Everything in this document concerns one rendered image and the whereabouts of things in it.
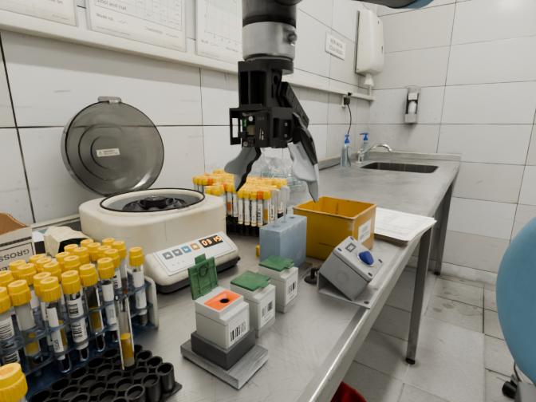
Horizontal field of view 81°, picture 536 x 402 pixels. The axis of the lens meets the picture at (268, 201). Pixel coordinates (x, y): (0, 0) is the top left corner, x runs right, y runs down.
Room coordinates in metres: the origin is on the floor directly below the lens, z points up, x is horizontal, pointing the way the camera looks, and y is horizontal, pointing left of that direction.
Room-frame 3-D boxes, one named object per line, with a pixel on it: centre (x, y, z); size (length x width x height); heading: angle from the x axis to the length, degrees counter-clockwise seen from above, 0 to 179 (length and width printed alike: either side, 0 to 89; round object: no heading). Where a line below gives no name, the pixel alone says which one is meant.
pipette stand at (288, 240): (0.53, -0.03, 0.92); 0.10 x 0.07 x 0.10; 148
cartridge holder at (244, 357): (0.32, 0.05, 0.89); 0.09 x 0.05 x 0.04; 55
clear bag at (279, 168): (1.27, -0.05, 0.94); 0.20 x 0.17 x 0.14; 118
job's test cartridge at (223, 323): (0.32, 0.05, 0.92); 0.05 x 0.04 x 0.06; 55
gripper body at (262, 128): (0.48, 0.00, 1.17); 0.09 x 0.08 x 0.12; 148
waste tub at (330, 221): (0.64, -0.14, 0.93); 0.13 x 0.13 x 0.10; 53
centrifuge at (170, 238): (0.61, 0.22, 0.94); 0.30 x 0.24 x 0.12; 47
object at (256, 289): (0.38, 0.02, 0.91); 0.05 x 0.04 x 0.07; 56
